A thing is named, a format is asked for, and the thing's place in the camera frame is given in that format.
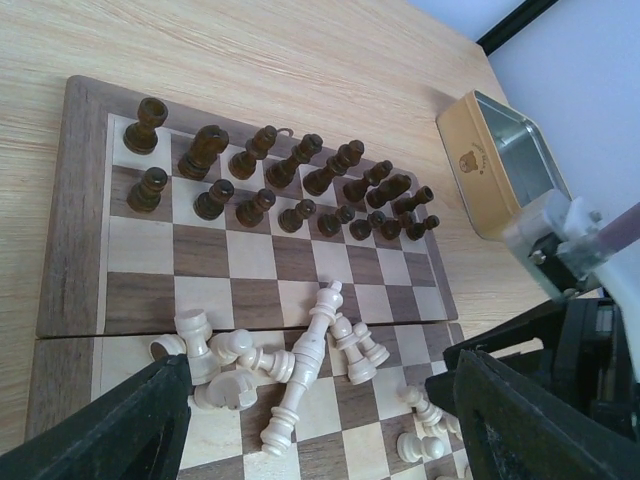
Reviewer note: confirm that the wooden chess board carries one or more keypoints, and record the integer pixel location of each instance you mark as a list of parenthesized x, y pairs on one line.
[(126, 252)]

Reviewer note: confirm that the white king chess piece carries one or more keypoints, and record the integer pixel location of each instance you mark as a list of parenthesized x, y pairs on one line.
[(309, 352)]

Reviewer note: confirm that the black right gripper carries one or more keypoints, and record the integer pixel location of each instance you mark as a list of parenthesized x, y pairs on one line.
[(584, 359)]

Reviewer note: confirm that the dark knight chess piece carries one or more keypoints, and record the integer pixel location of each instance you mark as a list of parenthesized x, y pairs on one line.
[(208, 143)]

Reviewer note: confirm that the white rook chess piece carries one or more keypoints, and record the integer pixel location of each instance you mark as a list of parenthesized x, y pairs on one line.
[(193, 327)]

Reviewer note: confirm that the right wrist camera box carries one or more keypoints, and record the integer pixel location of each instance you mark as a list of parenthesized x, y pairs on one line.
[(562, 244)]

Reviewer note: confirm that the dark rook chess piece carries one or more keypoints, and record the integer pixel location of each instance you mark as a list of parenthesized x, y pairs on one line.
[(141, 137)]

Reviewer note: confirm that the yellow metal tin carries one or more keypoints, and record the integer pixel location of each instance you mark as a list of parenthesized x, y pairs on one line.
[(499, 158)]

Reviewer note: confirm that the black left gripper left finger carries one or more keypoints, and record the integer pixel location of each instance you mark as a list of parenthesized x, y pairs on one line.
[(137, 430)]

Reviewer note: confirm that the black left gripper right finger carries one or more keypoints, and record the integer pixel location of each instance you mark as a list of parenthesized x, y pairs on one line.
[(514, 429)]

